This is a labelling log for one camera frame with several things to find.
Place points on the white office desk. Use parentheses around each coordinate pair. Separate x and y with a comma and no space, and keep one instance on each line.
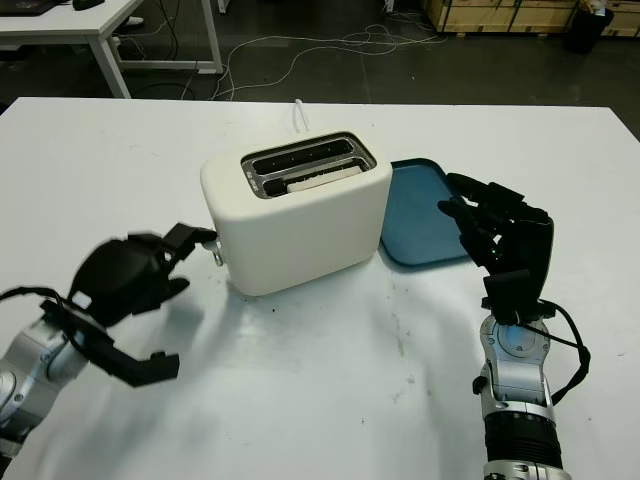
(100,25)

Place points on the white two-slot toaster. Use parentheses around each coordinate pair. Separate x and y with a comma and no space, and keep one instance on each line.
(300,245)

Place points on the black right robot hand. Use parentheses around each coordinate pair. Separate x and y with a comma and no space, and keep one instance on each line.
(530,240)

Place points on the wooden crate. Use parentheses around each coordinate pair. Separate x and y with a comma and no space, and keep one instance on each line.
(500,15)

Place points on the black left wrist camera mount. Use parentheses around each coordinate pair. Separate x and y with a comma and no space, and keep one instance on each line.
(140,370)

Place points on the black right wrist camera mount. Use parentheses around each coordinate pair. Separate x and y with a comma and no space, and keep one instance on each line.
(510,290)

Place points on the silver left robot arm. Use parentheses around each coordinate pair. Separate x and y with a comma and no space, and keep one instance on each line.
(30,370)

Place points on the white toaster lever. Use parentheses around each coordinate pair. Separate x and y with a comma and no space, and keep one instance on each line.
(210,244)

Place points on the slice of white bread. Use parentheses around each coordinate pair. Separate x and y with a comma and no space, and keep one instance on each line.
(320,181)

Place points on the black waste bin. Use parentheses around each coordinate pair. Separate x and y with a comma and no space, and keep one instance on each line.
(587,30)

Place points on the blue plastic tray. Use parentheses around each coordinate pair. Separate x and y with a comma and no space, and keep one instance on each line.
(425,225)

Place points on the silver toaster dial knob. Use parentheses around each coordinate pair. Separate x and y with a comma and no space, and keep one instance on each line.
(219,256)

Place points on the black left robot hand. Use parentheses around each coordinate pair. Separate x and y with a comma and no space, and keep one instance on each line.
(120,275)

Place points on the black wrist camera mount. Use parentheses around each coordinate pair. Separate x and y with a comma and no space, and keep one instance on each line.
(140,370)
(510,290)

